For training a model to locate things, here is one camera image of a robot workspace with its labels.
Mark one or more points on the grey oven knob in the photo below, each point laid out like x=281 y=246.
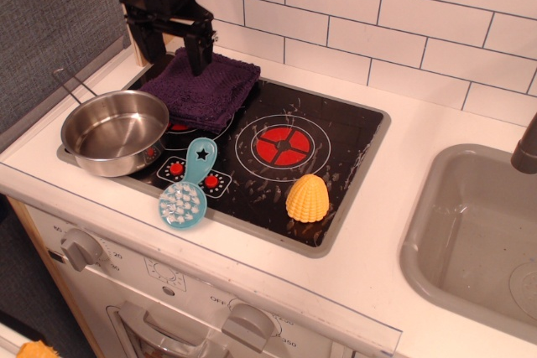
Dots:
x=249 y=326
x=80 y=248

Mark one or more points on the grey left oven knob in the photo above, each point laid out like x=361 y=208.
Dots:
x=80 y=248

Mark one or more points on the orange fuzzy object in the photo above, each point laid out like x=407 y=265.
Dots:
x=36 y=349

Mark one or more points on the silver metal pot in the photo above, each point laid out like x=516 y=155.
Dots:
x=116 y=134

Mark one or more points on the yellow plastic corn piece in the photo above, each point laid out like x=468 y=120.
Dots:
x=308 y=199

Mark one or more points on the grey right oven knob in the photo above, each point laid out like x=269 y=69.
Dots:
x=249 y=326

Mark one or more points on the grey faucet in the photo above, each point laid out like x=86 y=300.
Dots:
x=524 y=157

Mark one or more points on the grey oven door handle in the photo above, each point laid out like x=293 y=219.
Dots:
x=150 y=342

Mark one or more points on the blue dish brush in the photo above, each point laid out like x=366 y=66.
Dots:
x=184 y=204

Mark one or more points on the black toy stove top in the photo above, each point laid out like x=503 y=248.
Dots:
x=276 y=137

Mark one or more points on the purple cloth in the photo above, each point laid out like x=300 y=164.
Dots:
x=207 y=101

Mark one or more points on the grey sink basin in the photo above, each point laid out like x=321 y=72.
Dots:
x=471 y=244

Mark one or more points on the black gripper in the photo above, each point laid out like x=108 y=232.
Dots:
x=150 y=20

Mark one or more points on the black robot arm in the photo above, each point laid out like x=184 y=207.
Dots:
x=149 y=20

